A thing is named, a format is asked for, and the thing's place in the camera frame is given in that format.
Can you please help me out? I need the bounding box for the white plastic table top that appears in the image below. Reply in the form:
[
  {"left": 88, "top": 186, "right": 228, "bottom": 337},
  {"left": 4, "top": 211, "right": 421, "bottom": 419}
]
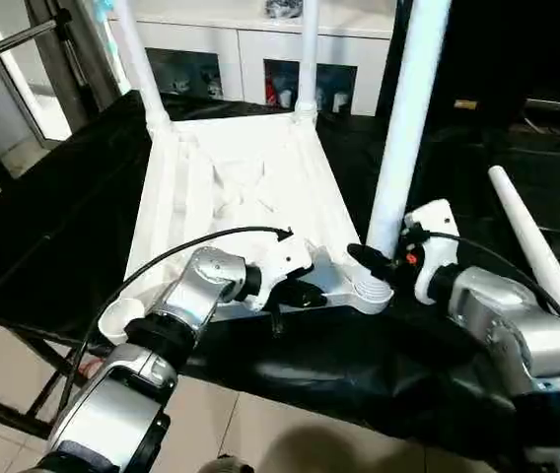
[{"left": 98, "top": 106, "right": 395, "bottom": 346}]

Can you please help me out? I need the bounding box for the white plastic table leg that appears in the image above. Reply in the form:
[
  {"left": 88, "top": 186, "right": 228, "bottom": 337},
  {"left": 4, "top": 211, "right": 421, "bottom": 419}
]
[
  {"left": 487, "top": 166, "right": 560, "bottom": 341},
  {"left": 294, "top": 0, "right": 322, "bottom": 123},
  {"left": 355, "top": 0, "right": 454, "bottom": 301},
  {"left": 110, "top": 0, "right": 175, "bottom": 141}
]

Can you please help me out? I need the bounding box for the black work mat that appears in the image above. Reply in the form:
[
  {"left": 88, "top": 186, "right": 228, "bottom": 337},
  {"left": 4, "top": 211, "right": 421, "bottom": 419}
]
[{"left": 0, "top": 89, "right": 560, "bottom": 472}]

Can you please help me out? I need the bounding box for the white glass-door cabinet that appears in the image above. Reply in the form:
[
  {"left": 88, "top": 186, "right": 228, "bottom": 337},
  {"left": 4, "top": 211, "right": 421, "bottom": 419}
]
[{"left": 101, "top": 0, "right": 399, "bottom": 117}]

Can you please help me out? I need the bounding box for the grey crumpled bundle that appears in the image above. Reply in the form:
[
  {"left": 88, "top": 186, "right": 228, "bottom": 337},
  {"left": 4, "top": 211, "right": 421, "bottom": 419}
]
[{"left": 264, "top": 0, "right": 303, "bottom": 19}]

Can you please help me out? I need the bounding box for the light blue plastic strip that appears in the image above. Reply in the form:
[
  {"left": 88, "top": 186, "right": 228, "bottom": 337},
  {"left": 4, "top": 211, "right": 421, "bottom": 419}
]
[{"left": 91, "top": 0, "right": 128, "bottom": 92}]

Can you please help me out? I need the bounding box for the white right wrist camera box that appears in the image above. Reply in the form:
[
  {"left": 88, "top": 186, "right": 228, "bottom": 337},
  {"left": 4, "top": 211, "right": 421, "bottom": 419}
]
[{"left": 401, "top": 199, "right": 460, "bottom": 305}]

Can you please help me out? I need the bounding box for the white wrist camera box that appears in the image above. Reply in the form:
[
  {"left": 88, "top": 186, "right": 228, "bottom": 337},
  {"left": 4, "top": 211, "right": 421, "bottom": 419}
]
[
  {"left": 248, "top": 239, "right": 316, "bottom": 312},
  {"left": 401, "top": 199, "right": 460, "bottom": 305}
]

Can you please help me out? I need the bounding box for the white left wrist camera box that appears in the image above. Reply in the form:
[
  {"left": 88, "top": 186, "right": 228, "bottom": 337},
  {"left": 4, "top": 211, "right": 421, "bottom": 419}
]
[{"left": 248, "top": 239, "right": 316, "bottom": 312}]

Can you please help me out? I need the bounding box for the black metal table frame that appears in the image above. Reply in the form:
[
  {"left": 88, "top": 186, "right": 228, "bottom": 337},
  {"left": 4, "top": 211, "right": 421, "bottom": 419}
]
[{"left": 0, "top": 325, "right": 99, "bottom": 442}]

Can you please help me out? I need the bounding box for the grey metal rack frame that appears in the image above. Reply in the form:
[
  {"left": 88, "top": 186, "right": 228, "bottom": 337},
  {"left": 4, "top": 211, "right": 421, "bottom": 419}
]
[{"left": 0, "top": 0, "right": 113, "bottom": 144}]

